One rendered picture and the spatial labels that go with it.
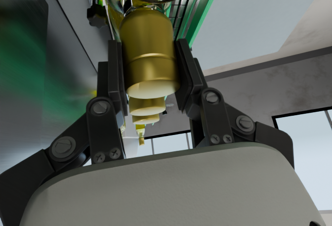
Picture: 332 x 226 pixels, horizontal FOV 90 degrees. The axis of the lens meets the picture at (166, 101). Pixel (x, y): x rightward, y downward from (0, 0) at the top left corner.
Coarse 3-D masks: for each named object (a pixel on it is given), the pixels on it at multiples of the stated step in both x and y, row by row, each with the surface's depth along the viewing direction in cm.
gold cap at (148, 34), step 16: (128, 16) 10; (144, 16) 9; (160, 16) 10; (128, 32) 10; (144, 32) 9; (160, 32) 9; (128, 48) 9; (144, 48) 9; (160, 48) 9; (128, 64) 9; (144, 64) 9; (160, 64) 9; (176, 64) 10; (128, 80) 9; (144, 80) 9; (160, 80) 9; (176, 80) 9; (144, 96) 11; (160, 96) 11
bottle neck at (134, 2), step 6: (126, 0) 11; (132, 0) 10; (138, 0) 10; (126, 6) 10; (132, 6) 10; (138, 6) 10; (144, 6) 10; (150, 6) 10; (156, 6) 10; (162, 6) 11; (126, 12) 10; (162, 12) 10
